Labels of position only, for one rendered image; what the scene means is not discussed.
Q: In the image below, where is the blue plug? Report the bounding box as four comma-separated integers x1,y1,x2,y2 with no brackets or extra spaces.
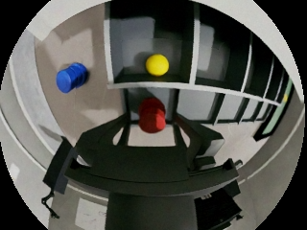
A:
57,63,87,93

